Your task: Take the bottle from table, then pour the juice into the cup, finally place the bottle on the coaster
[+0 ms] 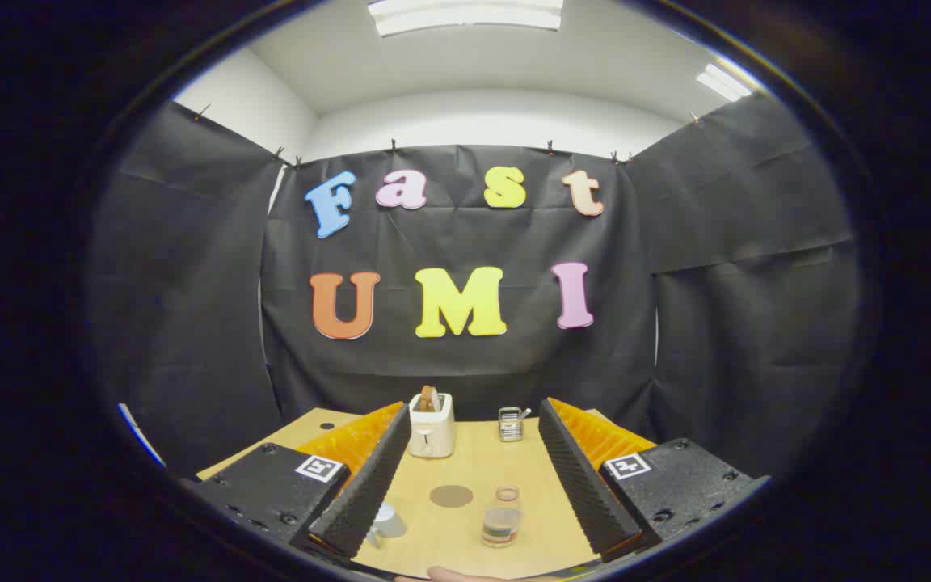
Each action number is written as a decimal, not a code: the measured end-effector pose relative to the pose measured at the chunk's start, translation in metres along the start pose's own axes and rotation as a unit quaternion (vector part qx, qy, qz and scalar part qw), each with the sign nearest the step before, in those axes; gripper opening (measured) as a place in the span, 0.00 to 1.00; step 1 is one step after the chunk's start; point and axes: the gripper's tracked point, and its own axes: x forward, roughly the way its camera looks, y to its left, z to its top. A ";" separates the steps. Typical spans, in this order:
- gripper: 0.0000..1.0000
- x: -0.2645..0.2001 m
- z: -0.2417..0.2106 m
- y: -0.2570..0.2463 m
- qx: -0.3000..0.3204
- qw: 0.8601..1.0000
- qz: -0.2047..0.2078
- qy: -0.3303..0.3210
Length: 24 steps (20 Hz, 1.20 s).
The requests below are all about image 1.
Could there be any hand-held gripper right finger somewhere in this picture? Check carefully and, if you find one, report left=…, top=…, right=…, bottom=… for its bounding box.
left=538, top=398, right=772, bottom=563

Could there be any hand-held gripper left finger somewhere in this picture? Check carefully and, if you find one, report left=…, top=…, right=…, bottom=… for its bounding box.
left=183, top=402, right=412, bottom=563

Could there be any pale blue cup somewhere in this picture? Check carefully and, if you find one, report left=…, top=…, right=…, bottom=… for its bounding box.
left=366, top=503, right=408, bottom=549

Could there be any clear plastic juice bottle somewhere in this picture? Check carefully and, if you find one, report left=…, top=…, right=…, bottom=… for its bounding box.
left=482, top=486, right=523, bottom=549

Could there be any white toaster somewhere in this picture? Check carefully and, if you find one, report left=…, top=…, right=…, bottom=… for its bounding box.
left=408, top=393, right=457, bottom=459

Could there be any light wooden table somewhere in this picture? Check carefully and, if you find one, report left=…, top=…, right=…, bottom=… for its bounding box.
left=195, top=407, right=660, bottom=580

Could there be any small ceiling light panel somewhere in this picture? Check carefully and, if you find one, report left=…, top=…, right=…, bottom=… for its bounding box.
left=696, top=63, right=753, bottom=102

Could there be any long ceiling light panel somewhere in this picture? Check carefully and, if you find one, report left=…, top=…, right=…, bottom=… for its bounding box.
left=367, top=0, right=565, bottom=37

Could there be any small metal wire rack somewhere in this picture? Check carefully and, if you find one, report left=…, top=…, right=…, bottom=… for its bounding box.
left=498, top=407, right=532, bottom=442

